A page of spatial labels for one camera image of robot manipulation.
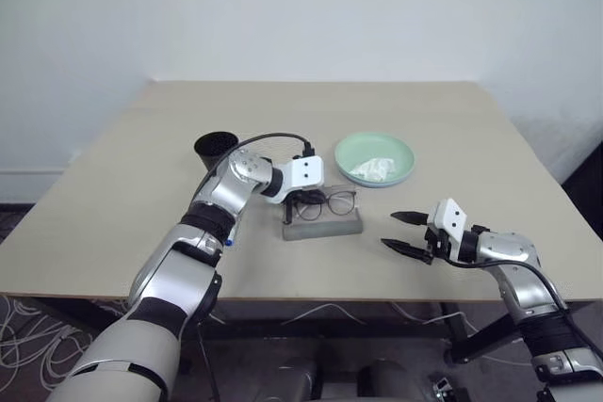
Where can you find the black cup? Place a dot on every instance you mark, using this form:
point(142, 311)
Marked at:
point(213, 144)

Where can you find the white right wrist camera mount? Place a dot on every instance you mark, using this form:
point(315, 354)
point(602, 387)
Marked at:
point(451, 214)

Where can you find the crumpled white wrapper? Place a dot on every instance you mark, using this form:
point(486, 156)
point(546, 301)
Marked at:
point(374, 169)

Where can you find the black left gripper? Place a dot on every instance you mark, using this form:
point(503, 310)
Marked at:
point(304, 194)

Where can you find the clear grey glasses case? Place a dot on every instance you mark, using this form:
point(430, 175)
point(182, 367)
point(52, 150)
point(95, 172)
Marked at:
point(325, 230)

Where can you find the black-rimmed glasses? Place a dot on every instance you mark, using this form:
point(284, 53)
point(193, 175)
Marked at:
point(342, 204)

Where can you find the light blue plate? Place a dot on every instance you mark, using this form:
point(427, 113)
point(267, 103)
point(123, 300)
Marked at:
point(374, 186)

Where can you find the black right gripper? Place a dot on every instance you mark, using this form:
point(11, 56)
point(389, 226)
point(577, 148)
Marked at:
point(439, 244)

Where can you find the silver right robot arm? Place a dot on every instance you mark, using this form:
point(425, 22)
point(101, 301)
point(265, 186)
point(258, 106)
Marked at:
point(518, 275)

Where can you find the green plate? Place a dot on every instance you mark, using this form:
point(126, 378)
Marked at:
point(367, 148)

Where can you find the dark rounded shape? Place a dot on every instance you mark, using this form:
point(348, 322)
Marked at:
point(301, 381)

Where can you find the small black floor device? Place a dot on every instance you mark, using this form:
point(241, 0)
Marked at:
point(445, 387)

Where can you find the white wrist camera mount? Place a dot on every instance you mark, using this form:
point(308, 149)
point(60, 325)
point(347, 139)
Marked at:
point(451, 214)
point(306, 171)

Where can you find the thin black rod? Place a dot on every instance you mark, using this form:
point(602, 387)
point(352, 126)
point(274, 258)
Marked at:
point(207, 359)

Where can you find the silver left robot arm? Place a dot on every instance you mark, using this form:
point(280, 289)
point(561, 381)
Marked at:
point(165, 279)

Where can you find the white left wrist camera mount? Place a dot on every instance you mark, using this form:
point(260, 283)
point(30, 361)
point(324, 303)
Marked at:
point(306, 171)

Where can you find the blue-tipped marker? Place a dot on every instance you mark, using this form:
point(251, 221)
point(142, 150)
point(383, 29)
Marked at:
point(229, 242)

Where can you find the black metal table frame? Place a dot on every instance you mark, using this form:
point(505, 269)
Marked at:
point(480, 333)

